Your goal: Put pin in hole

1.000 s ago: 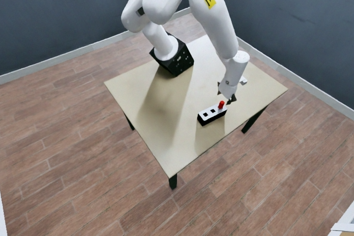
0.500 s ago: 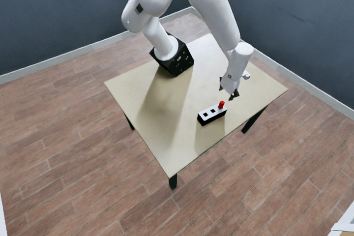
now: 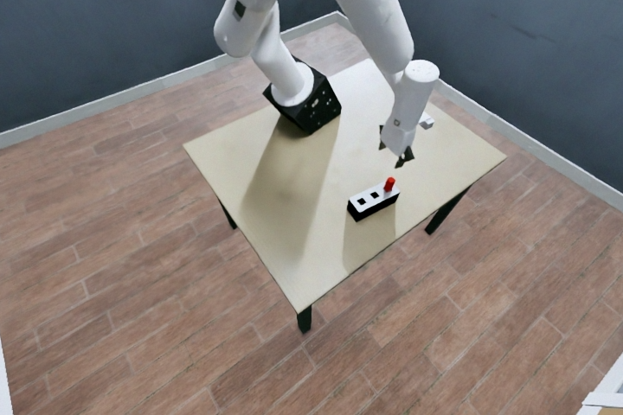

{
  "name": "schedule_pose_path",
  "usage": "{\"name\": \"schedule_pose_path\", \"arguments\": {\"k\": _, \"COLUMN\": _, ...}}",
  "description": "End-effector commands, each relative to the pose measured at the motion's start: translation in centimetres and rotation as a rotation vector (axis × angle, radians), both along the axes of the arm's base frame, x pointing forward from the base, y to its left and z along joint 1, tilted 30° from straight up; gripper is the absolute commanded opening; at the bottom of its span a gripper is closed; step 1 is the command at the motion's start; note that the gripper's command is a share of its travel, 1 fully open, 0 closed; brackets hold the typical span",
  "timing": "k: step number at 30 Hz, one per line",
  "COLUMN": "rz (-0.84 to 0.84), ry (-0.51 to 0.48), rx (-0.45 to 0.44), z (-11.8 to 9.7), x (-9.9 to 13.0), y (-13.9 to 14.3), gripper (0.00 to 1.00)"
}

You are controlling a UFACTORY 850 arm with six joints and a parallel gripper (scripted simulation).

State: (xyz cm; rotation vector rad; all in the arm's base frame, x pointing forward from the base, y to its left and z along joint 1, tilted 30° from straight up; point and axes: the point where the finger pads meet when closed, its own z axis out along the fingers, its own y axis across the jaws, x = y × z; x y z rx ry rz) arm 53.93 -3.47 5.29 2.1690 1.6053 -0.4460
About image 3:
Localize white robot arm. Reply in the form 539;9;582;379
214;0;440;131

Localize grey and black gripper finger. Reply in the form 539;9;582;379
378;124;387;150
395;145;415;169

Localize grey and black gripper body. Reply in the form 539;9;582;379
380;117;416;156

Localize red and grey pin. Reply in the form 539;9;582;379
383;176;395;193

